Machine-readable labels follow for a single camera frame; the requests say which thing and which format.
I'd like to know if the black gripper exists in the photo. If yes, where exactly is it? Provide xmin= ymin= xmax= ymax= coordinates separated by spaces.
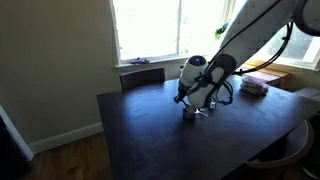
xmin=173 ymin=81 xmax=193 ymax=109

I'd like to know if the dark wooden dining chair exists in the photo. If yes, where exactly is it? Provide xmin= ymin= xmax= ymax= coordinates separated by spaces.
xmin=119 ymin=67 xmax=167 ymax=92

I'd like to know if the purple item on sill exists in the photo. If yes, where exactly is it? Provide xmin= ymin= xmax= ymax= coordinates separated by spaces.
xmin=129 ymin=57 xmax=151 ymax=65

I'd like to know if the crinkled plastic bag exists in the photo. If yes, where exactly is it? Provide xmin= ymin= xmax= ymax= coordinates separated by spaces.
xmin=240 ymin=75 xmax=270 ymax=97

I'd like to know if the green leafy houseplant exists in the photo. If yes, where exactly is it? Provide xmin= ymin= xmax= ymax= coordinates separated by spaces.
xmin=214 ymin=21 xmax=230 ymax=41

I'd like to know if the white framed window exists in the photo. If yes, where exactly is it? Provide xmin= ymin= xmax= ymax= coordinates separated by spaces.
xmin=109 ymin=0 xmax=231 ymax=67
xmin=229 ymin=0 xmax=320 ymax=72

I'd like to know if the wooden window bench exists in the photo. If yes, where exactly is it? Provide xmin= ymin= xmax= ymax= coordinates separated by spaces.
xmin=241 ymin=59 xmax=293 ymax=88

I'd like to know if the white baseboard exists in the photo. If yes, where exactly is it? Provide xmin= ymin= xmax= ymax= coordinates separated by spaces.
xmin=29 ymin=122 xmax=105 ymax=155

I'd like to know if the pale beige cabinet top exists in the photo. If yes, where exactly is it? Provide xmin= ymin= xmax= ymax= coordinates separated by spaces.
xmin=294 ymin=86 xmax=320 ymax=103

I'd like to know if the curved back wooden chair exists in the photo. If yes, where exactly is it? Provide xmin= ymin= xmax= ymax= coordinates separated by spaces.
xmin=244 ymin=119 xmax=315 ymax=180

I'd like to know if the white door frame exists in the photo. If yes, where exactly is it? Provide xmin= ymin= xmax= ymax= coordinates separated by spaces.
xmin=0 ymin=104 xmax=35 ymax=163

